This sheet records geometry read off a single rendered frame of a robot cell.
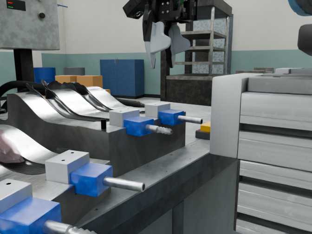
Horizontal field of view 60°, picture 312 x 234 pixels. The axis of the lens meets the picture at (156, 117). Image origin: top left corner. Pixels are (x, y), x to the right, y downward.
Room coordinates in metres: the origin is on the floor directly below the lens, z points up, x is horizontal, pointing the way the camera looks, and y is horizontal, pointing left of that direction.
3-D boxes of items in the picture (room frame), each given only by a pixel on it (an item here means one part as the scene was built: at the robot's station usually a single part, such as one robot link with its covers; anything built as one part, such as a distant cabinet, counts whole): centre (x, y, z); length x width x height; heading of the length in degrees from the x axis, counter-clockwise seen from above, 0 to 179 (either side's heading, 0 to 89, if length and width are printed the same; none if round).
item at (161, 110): (0.58, -0.04, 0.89); 0.13 x 0.05 x 0.05; 53
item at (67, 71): (7.57, 2.26, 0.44); 0.59 x 0.59 x 0.88
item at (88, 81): (5.68, 1.66, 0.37); 1.20 x 0.82 x 0.74; 71
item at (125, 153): (0.71, 0.20, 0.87); 0.50 x 0.26 x 0.14; 53
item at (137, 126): (0.50, 0.02, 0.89); 0.13 x 0.05 x 0.05; 52
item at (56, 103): (0.69, 0.20, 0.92); 0.35 x 0.16 x 0.09; 53
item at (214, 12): (5.30, -0.85, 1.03); 1.54 x 0.94 x 2.06; 153
